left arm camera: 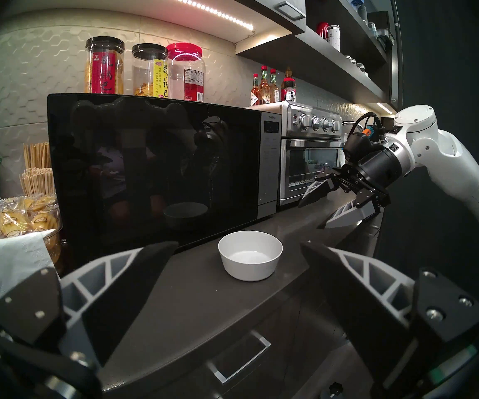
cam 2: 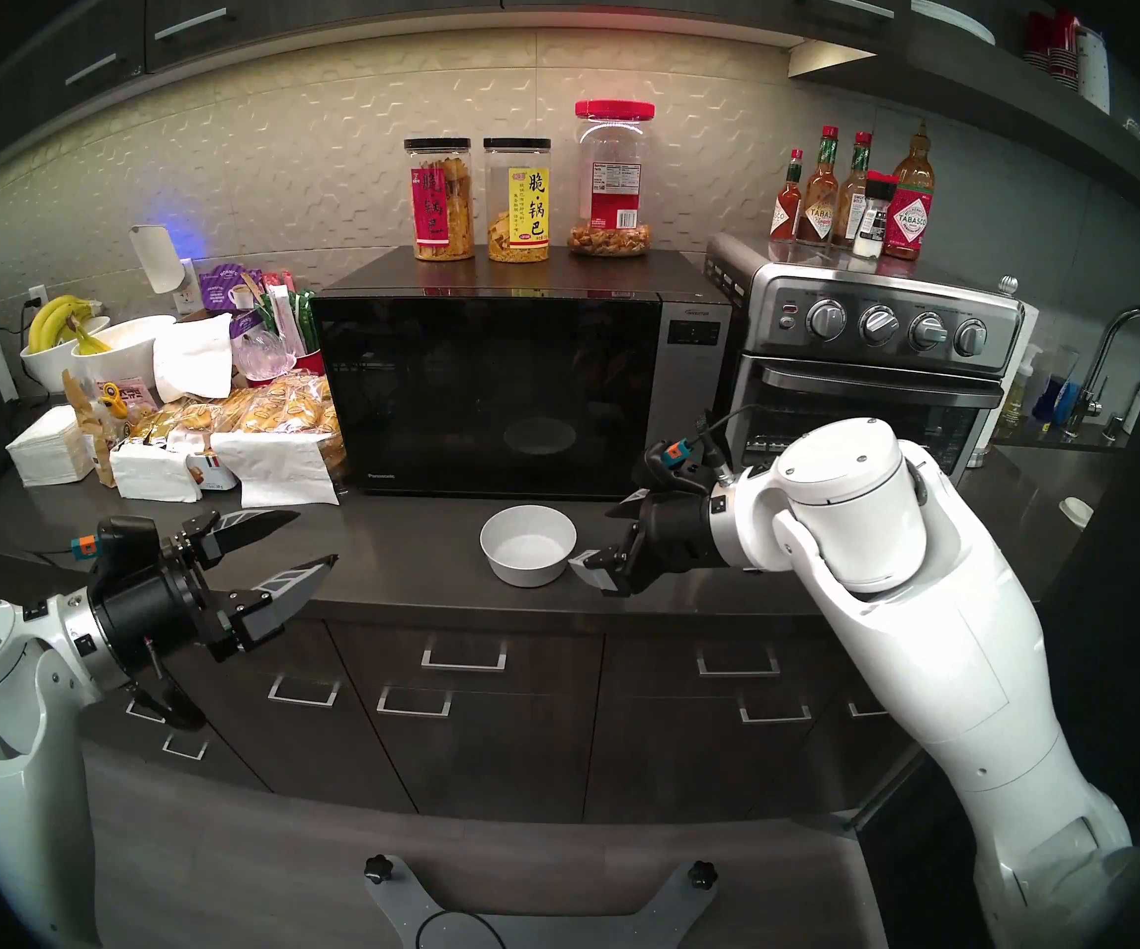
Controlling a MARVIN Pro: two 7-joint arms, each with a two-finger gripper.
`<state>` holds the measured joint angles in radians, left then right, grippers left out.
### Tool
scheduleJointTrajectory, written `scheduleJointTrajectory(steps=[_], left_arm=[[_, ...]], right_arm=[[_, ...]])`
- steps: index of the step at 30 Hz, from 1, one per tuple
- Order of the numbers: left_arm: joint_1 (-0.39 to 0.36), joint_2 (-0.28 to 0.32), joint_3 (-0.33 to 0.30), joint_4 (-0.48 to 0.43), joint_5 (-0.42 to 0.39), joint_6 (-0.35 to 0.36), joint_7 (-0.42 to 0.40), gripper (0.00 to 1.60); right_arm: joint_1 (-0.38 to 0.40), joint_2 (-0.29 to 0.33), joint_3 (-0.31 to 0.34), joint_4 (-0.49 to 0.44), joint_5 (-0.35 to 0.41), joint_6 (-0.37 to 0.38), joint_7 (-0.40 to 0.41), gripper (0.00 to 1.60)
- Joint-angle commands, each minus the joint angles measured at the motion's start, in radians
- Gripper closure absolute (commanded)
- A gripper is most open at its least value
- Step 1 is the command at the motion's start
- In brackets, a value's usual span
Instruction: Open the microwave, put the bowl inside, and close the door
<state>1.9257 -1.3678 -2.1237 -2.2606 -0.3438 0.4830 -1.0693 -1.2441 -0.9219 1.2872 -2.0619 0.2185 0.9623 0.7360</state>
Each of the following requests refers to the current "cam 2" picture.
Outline bunch of yellow bananas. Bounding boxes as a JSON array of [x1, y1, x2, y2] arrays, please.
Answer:
[[26, 295, 112, 357]]

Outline chrome sink faucet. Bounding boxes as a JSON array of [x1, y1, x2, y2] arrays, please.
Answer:
[[1064, 306, 1140, 444]]

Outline dark wall shelf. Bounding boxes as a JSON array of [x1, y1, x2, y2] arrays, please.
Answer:
[[787, 0, 1140, 231]]

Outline white can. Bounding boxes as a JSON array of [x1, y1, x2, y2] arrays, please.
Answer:
[[1076, 26, 1112, 116]]

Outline crumpled white paper napkin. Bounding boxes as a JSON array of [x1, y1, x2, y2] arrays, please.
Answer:
[[153, 312, 235, 404]]

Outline small white tissue pack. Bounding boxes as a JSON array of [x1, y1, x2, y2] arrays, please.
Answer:
[[110, 441, 207, 503]]

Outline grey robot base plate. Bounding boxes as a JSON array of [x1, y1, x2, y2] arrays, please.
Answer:
[[364, 855, 719, 949]]

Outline snack jar pink label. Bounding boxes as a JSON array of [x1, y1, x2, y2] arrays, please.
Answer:
[[404, 137, 476, 262]]

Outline large white tissue sheet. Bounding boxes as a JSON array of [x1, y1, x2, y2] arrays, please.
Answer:
[[209, 431, 341, 508]]

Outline black silver microwave oven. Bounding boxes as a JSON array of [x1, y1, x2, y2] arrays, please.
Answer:
[[318, 245, 734, 501]]

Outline snack jar yellow label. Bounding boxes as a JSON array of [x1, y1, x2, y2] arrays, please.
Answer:
[[483, 137, 552, 264]]

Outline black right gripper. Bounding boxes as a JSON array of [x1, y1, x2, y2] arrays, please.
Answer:
[[568, 490, 721, 597]]

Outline large Tabasco sauce bottle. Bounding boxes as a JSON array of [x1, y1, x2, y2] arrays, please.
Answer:
[[883, 122, 936, 261]]

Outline clear soap bottle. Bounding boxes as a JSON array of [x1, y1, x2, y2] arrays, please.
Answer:
[[1003, 349, 1043, 426]]

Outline bunch of drink sachets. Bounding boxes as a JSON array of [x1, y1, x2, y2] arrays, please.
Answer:
[[255, 270, 319, 357]]

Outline green hot sauce bottle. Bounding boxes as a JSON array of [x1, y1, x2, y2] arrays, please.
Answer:
[[832, 131, 873, 249]]

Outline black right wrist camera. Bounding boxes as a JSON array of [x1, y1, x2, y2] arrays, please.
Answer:
[[632, 438, 729, 498]]

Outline white box tricolour mark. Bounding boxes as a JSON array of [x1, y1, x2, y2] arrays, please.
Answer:
[[184, 451, 240, 491]]

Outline small red hot sauce bottle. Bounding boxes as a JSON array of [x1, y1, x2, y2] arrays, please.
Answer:
[[769, 148, 805, 243]]

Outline clear jar red lid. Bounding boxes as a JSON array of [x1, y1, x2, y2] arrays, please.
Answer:
[[568, 99, 657, 258]]

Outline stainless steel toaster oven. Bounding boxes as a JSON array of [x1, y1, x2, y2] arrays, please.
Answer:
[[703, 233, 1025, 493]]

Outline basket of wrapped cakes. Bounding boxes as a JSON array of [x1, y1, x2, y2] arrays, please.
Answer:
[[130, 372, 348, 483]]

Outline white wall night light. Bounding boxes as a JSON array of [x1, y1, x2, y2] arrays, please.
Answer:
[[128, 225, 185, 296]]

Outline black lid spice shaker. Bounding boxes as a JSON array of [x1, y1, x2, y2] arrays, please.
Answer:
[[851, 171, 899, 260]]

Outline large white bowl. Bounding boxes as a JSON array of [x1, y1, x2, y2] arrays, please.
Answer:
[[71, 314, 177, 396]]

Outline brown hot sauce bottle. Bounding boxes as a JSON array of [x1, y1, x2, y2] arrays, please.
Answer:
[[797, 126, 842, 246]]

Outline small white bowl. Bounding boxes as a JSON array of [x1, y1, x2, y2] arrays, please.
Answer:
[[479, 505, 579, 588]]

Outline white fruit bowl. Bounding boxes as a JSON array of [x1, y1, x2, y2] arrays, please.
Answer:
[[19, 316, 111, 394]]

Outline white napkin stack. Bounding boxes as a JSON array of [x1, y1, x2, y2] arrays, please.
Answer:
[[4, 405, 96, 488]]

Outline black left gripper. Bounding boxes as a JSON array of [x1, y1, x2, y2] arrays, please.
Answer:
[[90, 509, 339, 673]]

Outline stack of red cups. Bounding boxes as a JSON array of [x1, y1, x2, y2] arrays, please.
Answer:
[[1022, 10, 1083, 90]]

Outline white plate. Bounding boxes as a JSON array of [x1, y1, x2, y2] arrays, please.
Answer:
[[911, 0, 996, 46]]

